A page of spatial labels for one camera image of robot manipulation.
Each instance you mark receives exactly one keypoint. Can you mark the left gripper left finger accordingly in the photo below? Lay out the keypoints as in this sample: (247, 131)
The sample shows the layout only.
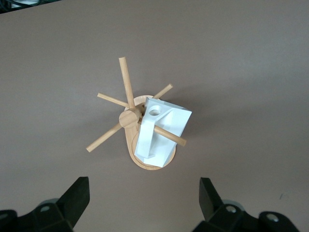
(60, 215)

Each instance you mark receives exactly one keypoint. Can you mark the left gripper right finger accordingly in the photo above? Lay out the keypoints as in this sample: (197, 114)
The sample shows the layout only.
(224, 217)

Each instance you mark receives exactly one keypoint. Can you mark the white faceted cup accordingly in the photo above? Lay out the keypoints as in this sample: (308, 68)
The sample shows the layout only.
(144, 140)

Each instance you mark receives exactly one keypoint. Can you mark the wooden cup rack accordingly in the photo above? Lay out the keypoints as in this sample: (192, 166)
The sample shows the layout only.
(128, 118)

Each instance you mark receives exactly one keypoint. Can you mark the brown table cover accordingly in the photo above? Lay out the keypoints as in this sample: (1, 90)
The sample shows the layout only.
(241, 72)

